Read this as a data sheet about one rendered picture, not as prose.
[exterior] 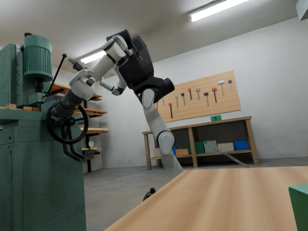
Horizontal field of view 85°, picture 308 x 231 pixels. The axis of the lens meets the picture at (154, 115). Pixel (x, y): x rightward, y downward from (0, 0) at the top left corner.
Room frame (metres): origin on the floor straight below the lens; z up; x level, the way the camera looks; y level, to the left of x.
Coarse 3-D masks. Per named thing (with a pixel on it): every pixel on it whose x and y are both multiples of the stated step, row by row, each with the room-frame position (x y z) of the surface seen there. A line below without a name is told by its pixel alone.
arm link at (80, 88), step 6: (78, 84) 0.79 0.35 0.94; (84, 84) 0.80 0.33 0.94; (90, 84) 0.85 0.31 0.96; (72, 90) 0.80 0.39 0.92; (78, 90) 0.80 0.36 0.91; (84, 90) 0.80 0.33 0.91; (90, 90) 0.81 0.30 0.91; (66, 96) 0.81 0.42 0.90; (72, 96) 0.81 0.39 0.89; (78, 96) 0.81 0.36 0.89; (84, 96) 0.81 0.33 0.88; (90, 96) 0.82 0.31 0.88; (72, 102) 0.83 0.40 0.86; (78, 102) 0.84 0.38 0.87
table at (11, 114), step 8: (0, 112) 0.89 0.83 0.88; (8, 112) 0.92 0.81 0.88; (16, 112) 0.95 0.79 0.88; (24, 112) 0.99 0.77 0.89; (32, 112) 1.03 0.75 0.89; (40, 112) 1.07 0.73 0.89; (0, 120) 0.92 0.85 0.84; (8, 120) 0.94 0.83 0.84; (16, 120) 0.97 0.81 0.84; (32, 120) 1.03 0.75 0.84; (40, 120) 1.07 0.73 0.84; (88, 120) 1.40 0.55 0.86
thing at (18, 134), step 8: (16, 128) 0.95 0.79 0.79; (24, 128) 0.99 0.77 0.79; (32, 128) 1.02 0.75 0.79; (40, 128) 1.07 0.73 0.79; (56, 128) 1.16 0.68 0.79; (64, 128) 1.21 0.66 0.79; (72, 128) 1.27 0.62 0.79; (80, 128) 1.33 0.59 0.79; (0, 136) 1.03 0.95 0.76; (8, 136) 0.98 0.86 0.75; (16, 136) 0.95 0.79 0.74; (24, 136) 0.99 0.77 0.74; (32, 136) 1.02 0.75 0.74; (40, 136) 1.07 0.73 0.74; (48, 136) 1.11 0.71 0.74; (72, 136) 1.26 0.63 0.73; (0, 144) 1.03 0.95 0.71
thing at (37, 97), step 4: (28, 96) 1.22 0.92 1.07; (32, 96) 1.20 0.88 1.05; (36, 96) 1.17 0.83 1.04; (40, 96) 1.18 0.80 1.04; (28, 100) 1.22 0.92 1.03; (32, 100) 1.20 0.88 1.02; (36, 100) 1.17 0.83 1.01; (40, 100) 1.18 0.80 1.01; (28, 104) 1.22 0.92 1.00; (32, 104) 1.22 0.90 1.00; (36, 104) 1.24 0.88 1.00
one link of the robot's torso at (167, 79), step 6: (150, 78) 1.20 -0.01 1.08; (156, 78) 1.21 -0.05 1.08; (168, 78) 1.23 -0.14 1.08; (138, 84) 1.20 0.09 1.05; (144, 84) 1.20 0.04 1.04; (150, 84) 1.20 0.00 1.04; (156, 84) 1.20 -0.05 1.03; (162, 84) 1.21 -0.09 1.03; (168, 84) 1.22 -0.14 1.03; (138, 90) 1.30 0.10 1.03; (162, 90) 1.22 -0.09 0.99; (168, 90) 1.24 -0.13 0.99; (138, 96) 1.23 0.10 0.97; (162, 96) 1.26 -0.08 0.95
